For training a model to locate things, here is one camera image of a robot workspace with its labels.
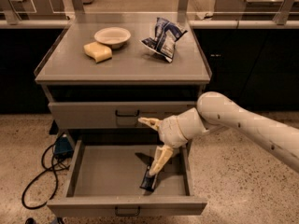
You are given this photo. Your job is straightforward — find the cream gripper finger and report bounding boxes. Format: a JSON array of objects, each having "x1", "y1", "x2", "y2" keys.
[
  {"x1": 149, "y1": 145, "x2": 174, "y2": 176},
  {"x1": 138, "y1": 117, "x2": 161, "y2": 131}
]

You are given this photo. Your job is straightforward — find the grey drawer cabinet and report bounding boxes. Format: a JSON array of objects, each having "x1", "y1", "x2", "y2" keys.
[{"x1": 36, "y1": 13, "x2": 211, "y2": 145}]

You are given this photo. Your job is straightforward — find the grey background counter left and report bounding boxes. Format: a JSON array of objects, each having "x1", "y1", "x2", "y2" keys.
[{"x1": 0, "y1": 0, "x2": 66, "y2": 21}]

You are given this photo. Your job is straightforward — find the closed top drawer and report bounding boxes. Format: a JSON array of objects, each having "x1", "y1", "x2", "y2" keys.
[{"x1": 49, "y1": 101, "x2": 195, "y2": 129}]

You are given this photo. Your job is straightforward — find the open middle drawer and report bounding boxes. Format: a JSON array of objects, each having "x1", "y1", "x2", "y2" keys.
[{"x1": 47, "y1": 141, "x2": 206, "y2": 217}]

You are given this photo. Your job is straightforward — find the yellow sponge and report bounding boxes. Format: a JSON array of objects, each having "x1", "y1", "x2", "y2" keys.
[{"x1": 83, "y1": 42, "x2": 112, "y2": 63}]

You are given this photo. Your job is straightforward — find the white bowl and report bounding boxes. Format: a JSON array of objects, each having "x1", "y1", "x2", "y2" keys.
[{"x1": 94, "y1": 27, "x2": 131, "y2": 49}]

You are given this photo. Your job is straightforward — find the blue power adapter box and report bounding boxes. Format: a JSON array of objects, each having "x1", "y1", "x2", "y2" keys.
[{"x1": 53, "y1": 134, "x2": 74, "y2": 159}]

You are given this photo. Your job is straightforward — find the grey background counter right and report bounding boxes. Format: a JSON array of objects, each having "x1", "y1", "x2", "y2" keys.
[{"x1": 213, "y1": 0, "x2": 284, "y2": 21}]

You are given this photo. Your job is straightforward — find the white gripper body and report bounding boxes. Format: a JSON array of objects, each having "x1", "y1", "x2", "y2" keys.
[{"x1": 158, "y1": 108, "x2": 207, "y2": 148}]

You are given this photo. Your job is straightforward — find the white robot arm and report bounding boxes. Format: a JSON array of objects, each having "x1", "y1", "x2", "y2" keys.
[{"x1": 138, "y1": 91, "x2": 299, "y2": 176}]

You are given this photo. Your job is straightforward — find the blue rxbar blueberry bar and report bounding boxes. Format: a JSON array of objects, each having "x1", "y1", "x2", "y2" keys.
[{"x1": 140, "y1": 166, "x2": 158, "y2": 192}]

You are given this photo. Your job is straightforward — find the blue white chip bag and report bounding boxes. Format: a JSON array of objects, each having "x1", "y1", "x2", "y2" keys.
[{"x1": 141, "y1": 17, "x2": 187, "y2": 63}]

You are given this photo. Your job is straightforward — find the grey background counter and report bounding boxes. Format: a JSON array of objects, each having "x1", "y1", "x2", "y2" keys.
[
  {"x1": 0, "y1": 0, "x2": 66, "y2": 21},
  {"x1": 213, "y1": 0, "x2": 284, "y2": 21}
]

